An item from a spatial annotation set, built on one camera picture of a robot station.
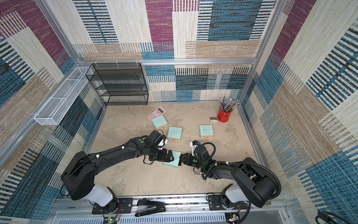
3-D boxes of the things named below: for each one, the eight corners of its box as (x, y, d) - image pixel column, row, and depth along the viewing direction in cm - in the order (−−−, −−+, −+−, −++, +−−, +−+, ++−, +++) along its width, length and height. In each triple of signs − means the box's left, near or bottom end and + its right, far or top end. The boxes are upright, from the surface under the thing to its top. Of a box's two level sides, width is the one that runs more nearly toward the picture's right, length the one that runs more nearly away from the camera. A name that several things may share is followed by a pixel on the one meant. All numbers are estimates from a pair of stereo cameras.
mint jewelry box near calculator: (156, 130, 105) (156, 128, 102) (152, 121, 110) (151, 118, 108) (168, 125, 108) (168, 123, 105) (163, 116, 113) (163, 114, 111)
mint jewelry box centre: (167, 141, 99) (167, 138, 96) (168, 129, 106) (167, 126, 103) (182, 141, 99) (182, 138, 96) (182, 129, 105) (182, 126, 103)
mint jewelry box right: (200, 138, 100) (200, 136, 98) (199, 127, 106) (199, 124, 104) (213, 138, 100) (214, 136, 98) (211, 127, 106) (212, 124, 104)
